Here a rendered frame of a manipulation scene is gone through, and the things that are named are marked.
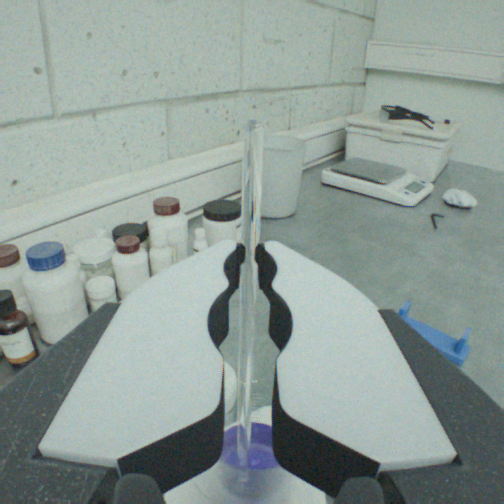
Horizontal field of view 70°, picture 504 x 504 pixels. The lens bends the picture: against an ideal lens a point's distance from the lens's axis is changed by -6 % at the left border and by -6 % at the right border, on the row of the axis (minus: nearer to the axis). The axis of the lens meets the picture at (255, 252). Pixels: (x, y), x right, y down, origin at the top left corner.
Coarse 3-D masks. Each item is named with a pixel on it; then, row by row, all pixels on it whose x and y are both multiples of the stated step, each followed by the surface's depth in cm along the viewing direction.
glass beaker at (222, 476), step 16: (256, 384) 20; (272, 384) 20; (256, 400) 21; (256, 416) 21; (224, 464) 16; (208, 480) 20; (224, 480) 17; (240, 480) 17; (256, 480) 16; (272, 480) 17; (288, 480) 18; (224, 496) 18; (240, 496) 17; (256, 496) 17; (272, 496) 18; (288, 496) 19
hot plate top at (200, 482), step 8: (192, 480) 22; (200, 480) 22; (176, 488) 22; (184, 488) 22; (192, 488) 22; (200, 488) 22; (296, 488) 22; (304, 488) 22; (312, 488) 22; (168, 496) 21; (176, 496) 21; (184, 496) 21; (192, 496) 21; (200, 496) 21; (208, 496) 21; (296, 496) 21; (304, 496) 21; (312, 496) 21; (320, 496) 21
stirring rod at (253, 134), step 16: (256, 128) 10; (256, 144) 11; (256, 160) 11; (256, 176) 11; (256, 192) 11; (256, 208) 12; (256, 224) 12; (256, 240) 12; (256, 256) 12; (256, 272) 13; (240, 288) 13; (256, 288) 13; (240, 304) 13; (256, 304) 14; (240, 320) 14; (240, 336) 14; (240, 352) 14; (240, 368) 15; (240, 384) 15; (240, 400) 16; (240, 416) 16; (240, 432) 17; (240, 448) 17; (240, 464) 18
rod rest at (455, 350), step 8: (408, 304) 48; (400, 312) 47; (408, 312) 49; (408, 320) 49; (416, 320) 49; (416, 328) 48; (424, 328) 48; (432, 328) 48; (424, 336) 46; (432, 336) 46; (440, 336) 46; (448, 336) 47; (464, 336) 43; (432, 344) 45; (440, 344) 45; (448, 344) 45; (456, 344) 45; (464, 344) 43; (448, 352) 44; (456, 352) 44; (464, 352) 44; (456, 360) 43
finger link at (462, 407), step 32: (384, 320) 8; (416, 352) 7; (448, 384) 7; (448, 416) 6; (480, 416) 6; (480, 448) 5; (384, 480) 5; (416, 480) 5; (448, 480) 5; (480, 480) 5
